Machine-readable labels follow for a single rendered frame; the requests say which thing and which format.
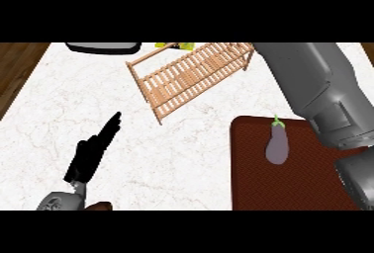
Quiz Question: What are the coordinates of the purple eggplant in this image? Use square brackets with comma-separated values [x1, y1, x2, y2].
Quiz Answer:
[265, 114, 291, 166]

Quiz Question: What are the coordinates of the yellow green object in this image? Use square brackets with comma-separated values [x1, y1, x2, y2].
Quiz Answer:
[154, 42, 197, 51]

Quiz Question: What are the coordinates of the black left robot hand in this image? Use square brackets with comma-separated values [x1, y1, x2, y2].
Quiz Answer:
[62, 111, 123, 185]

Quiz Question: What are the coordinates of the dark red tray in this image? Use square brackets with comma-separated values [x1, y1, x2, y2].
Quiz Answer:
[229, 115, 371, 211]

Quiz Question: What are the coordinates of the black and grey appliance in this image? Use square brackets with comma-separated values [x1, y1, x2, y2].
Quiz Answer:
[64, 42, 144, 55]

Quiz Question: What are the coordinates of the brown rounded object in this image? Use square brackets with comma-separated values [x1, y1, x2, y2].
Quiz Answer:
[83, 201, 114, 211]

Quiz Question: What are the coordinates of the wooden slatted tiered shelf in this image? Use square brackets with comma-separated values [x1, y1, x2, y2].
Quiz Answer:
[124, 42, 257, 127]

